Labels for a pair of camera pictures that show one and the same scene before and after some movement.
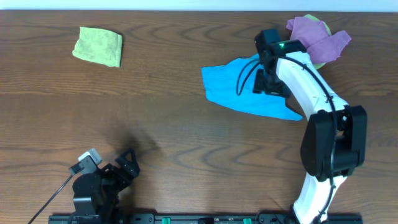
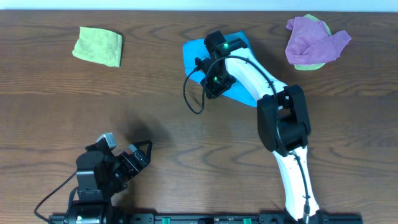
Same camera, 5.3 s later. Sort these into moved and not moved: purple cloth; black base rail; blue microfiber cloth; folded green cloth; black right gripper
Moved: blue microfiber cloth; black right gripper
Not moved: black base rail; folded green cloth; purple cloth
